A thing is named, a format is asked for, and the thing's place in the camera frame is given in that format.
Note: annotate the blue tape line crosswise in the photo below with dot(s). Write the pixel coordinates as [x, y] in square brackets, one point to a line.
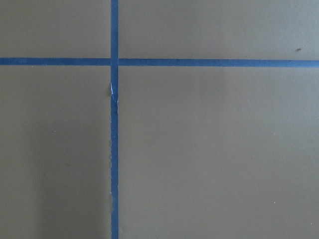
[158, 62]

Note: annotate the blue tape line lengthwise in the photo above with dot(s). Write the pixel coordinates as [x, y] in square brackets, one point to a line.
[114, 119]

